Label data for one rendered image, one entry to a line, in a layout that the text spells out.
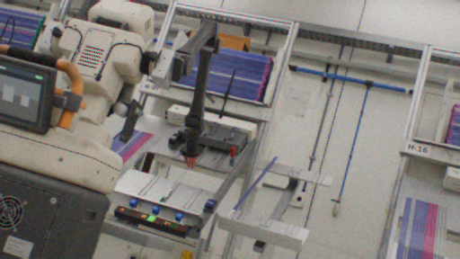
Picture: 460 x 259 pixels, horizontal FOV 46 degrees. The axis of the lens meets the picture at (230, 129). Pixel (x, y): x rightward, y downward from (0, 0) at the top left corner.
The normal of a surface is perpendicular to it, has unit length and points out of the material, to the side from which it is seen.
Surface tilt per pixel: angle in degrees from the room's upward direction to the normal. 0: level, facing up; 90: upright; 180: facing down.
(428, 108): 90
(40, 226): 90
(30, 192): 90
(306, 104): 90
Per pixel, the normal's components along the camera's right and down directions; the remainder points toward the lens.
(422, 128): -0.22, -0.26
